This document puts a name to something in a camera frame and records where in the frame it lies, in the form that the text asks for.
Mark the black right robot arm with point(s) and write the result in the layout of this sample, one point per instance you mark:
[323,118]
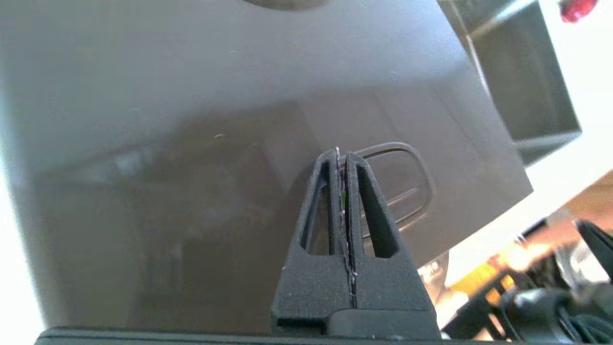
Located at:
[536,302]

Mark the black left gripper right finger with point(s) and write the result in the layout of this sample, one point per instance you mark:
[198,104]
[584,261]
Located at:
[388,287]

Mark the red round object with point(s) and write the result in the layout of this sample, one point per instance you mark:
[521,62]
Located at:
[577,9]

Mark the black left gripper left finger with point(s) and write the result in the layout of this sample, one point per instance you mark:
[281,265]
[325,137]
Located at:
[311,287]

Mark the dark steel sink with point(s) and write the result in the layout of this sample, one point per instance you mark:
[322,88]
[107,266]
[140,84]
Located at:
[527,86]

